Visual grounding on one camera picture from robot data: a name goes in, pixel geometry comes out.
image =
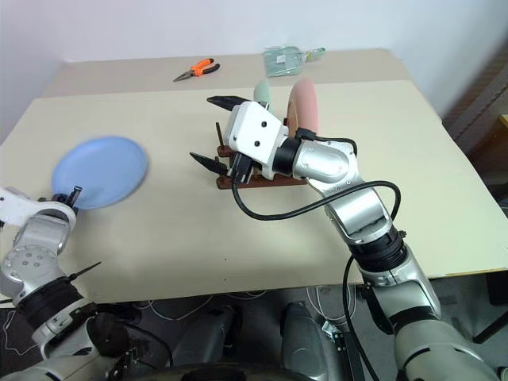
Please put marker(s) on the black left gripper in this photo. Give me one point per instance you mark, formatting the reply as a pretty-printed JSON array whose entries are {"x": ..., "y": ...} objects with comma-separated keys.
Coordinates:
[{"x": 59, "y": 197}]

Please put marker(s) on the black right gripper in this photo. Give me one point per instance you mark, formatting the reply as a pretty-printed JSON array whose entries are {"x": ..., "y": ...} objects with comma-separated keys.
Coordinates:
[{"x": 241, "y": 168}]

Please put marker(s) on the blue plate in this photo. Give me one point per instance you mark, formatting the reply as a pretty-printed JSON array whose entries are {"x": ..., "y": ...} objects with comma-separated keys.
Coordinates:
[{"x": 101, "y": 172}]

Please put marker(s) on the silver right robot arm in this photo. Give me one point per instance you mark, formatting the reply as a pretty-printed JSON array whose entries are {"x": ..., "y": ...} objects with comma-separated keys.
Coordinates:
[{"x": 357, "y": 206}]

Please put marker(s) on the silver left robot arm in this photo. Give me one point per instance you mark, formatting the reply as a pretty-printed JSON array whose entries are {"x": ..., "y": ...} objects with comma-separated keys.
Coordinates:
[{"x": 35, "y": 238}]

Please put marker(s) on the brown wooden dish rack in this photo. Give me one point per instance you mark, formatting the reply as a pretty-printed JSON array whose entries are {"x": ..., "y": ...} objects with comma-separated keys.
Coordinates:
[{"x": 278, "y": 182}]

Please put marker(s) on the green plate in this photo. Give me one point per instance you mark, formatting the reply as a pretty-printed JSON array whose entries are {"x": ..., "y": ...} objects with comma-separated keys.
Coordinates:
[{"x": 262, "y": 93}]

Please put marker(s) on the pink plate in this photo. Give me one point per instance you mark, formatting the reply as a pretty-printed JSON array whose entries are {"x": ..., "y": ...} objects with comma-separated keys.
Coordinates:
[{"x": 306, "y": 105}]

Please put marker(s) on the clear plastic bag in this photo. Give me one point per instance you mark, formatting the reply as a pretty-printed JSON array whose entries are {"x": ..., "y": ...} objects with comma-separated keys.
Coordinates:
[{"x": 282, "y": 59}]

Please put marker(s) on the dark rounded robot leg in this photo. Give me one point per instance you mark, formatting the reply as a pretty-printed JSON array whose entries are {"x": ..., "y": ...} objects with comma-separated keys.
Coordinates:
[
  {"x": 303, "y": 341},
  {"x": 210, "y": 337}
]

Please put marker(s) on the dark rounded robot body edge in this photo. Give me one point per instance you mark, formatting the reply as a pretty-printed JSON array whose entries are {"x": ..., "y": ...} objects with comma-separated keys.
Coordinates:
[{"x": 222, "y": 373}]

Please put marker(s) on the black stand leg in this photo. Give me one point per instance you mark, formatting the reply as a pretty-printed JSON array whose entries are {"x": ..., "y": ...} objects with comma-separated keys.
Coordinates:
[{"x": 496, "y": 295}]

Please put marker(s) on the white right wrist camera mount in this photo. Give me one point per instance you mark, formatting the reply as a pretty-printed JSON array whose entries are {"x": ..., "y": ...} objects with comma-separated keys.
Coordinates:
[{"x": 254, "y": 127}]

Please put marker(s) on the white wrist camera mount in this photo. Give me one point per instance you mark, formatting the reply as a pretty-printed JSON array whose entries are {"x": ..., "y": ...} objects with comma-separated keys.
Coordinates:
[
  {"x": 16, "y": 208},
  {"x": 254, "y": 127}
]

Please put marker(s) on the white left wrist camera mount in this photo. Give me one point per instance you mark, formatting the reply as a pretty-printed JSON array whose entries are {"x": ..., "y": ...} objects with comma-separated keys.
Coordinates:
[{"x": 16, "y": 208}]

